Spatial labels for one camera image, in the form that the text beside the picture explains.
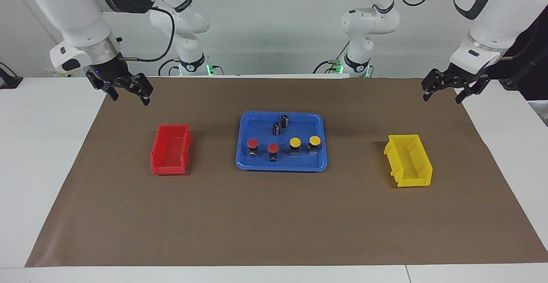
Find yellow plastic bin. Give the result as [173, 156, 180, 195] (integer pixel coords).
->
[383, 134, 433, 188]

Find white wall socket box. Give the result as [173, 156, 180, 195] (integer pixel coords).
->
[46, 68, 88, 78]

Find black base cable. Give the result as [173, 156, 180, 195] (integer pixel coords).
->
[313, 39, 351, 74]
[158, 58, 181, 77]

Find black equipment stand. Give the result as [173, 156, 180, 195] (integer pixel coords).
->
[488, 9, 548, 101]

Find red plastic bin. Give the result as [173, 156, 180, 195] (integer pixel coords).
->
[150, 123, 193, 176]

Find blue plastic tray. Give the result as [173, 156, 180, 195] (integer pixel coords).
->
[235, 111, 328, 172]

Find black clamp mount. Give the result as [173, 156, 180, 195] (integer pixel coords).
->
[0, 62, 23, 89]

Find brown paper mat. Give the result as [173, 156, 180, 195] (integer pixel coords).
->
[25, 77, 548, 268]

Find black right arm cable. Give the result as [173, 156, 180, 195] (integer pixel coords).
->
[118, 7, 176, 63]

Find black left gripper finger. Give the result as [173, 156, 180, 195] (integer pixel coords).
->
[455, 79, 490, 105]
[421, 69, 447, 102]

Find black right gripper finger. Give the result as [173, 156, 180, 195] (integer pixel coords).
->
[102, 83, 120, 102]
[130, 73, 154, 106]

